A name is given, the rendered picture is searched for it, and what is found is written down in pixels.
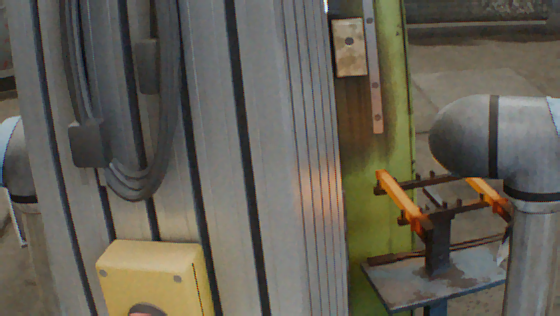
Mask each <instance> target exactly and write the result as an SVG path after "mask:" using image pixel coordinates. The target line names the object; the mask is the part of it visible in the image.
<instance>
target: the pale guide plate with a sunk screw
mask: <svg viewBox="0 0 560 316"><path fill-rule="evenodd" d="M331 33H332V34H333V45H334V59H335V73H336V77H346V76H355V75H367V69H366V51H365V44H364V35H363V20H362V19H361V18H359V19H356V18H351V19H342V20H333V21H331Z"/></svg>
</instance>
